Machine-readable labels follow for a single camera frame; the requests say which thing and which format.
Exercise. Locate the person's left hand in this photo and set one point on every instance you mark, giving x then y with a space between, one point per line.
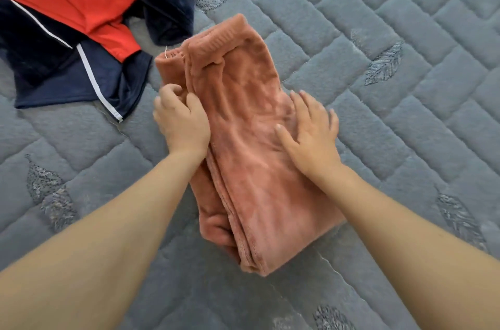
184 124

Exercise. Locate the navy velvet pyjama top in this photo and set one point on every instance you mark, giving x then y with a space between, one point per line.
47 64

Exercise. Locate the person's right hand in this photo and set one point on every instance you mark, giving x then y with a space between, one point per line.
314 146

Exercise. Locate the person's left forearm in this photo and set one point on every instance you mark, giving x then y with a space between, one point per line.
86 263

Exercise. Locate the brown velvet garment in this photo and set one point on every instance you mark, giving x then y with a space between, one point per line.
258 177

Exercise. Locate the grey quilted mattress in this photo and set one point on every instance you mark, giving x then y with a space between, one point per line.
390 29

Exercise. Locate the person's right forearm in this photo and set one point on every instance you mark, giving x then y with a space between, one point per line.
422 255

